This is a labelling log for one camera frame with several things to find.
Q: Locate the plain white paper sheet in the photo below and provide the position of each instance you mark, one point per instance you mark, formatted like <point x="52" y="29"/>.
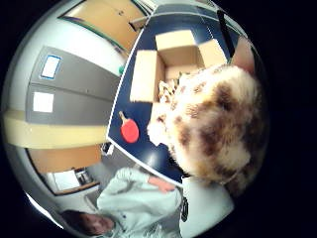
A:
<point x="43" y="102"/>

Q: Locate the white paper with blue border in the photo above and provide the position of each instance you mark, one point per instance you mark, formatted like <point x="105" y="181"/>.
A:
<point x="50" y="67"/>

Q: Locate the wooden desk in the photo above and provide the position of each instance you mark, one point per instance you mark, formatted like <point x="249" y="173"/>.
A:
<point x="66" y="158"/>

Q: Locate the red table tennis paddle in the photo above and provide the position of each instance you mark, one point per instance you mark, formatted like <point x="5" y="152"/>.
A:
<point x="129" y="130"/>

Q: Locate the pale soft toys in box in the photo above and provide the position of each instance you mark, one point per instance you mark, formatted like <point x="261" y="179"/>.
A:
<point x="166" y="89"/>

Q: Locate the white bag with black mark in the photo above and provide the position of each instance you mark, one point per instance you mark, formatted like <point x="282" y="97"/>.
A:
<point x="204" y="205"/>

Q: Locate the spotted brown cream soft toy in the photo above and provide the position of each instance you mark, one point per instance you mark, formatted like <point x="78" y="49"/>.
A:
<point x="211" y="132"/>

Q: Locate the black strip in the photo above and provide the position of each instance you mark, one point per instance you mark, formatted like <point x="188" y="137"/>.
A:
<point x="226" y="33"/>

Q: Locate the small green object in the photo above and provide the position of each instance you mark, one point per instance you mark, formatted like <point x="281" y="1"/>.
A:
<point x="121" y="69"/>

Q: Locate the open cardboard box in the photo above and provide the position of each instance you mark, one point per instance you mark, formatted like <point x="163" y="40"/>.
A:
<point x="175" y="49"/>

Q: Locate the wooden double door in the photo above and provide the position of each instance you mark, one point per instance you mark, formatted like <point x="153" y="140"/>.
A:
<point x="105" y="21"/>

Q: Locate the the person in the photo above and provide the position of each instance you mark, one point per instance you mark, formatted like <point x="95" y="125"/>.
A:
<point x="138" y="208"/>

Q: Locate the grey cabinet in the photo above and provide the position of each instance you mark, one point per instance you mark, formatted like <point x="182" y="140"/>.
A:
<point x="72" y="89"/>

